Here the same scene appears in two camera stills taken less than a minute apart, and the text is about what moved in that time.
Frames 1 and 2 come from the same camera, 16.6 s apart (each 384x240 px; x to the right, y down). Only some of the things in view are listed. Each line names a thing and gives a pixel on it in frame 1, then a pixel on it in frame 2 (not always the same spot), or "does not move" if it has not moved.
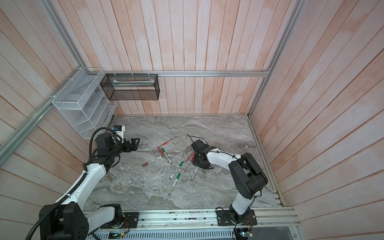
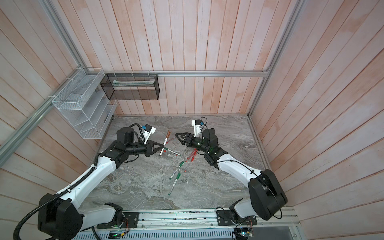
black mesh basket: x=131 y=86 does not move
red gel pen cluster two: x=193 y=155 does not move
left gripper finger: x=134 y=148 -> x=156 y=148
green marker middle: x=180 y=165 does not move
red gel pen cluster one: x=192 y=155 does not move
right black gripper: x=195 y=162 -> x=187 y=140
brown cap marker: x=194 y=173 -> x=168 y=134
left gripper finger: x=133 y=141 -> x=161 y=145
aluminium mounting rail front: x=275 y=218 does not move
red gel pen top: x=158 y=147 does not move
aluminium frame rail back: x=95 y=72 does not move
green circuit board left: x=115 y=235 does not move
